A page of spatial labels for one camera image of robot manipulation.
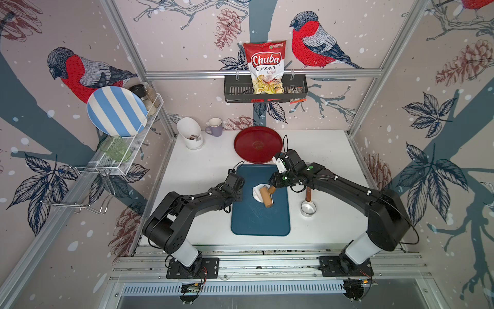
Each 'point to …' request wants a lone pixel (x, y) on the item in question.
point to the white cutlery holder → (190, 131)
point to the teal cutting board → (249, 217)
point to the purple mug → (215, 127)
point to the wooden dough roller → (266, 194)
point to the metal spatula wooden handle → (308, 194)
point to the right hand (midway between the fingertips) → (271, 179)
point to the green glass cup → (114, 147)
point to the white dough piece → (256, 193)
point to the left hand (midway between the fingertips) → (239, 187)
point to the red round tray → (258, 145)
